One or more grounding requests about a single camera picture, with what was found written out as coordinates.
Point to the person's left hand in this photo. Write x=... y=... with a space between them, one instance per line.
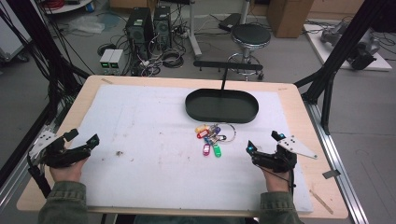
x=67 y=172

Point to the grey robot device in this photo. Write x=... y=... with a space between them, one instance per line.
x=358 y=43

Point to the clear plastic bag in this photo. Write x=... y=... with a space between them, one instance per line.
x=87 y=24

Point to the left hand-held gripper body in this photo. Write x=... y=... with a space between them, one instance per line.
x=59 y=155

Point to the aluminium rail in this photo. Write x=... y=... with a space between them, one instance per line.
x=12 y=189
x=339 y=161

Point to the black oval tray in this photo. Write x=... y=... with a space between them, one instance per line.
x=221 y=106

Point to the white board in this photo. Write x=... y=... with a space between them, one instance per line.
x=327 y=53

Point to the cardboard box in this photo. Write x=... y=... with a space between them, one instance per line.
x=288 y=17

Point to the person's right hand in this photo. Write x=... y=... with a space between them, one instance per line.
x=275 y=180

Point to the black T-shaped stand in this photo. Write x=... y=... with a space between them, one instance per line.
x=227 y=65

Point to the grey power supply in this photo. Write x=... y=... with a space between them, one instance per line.
x=115 y=60
x=106 y=60

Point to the white felt mat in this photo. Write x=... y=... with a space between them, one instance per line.
x=162 y=168

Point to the thin wooden stick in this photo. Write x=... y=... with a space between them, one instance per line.
x=321 y=202

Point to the black flat case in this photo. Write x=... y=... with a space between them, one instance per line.
x=229 y=21

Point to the black frame post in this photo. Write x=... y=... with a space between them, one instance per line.
x=336 y=59
x=46 y=53

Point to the white desk leg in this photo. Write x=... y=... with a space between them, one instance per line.
x=194 y=34

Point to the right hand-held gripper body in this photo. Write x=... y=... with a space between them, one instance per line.
x=281 y=157

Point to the black computer tower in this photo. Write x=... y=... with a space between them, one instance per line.
x=139 y=29
x=162 y=26

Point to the grey tape piece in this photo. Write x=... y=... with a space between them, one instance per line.
x=331 y=174

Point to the black round stool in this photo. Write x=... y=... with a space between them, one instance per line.
x=251 y=35

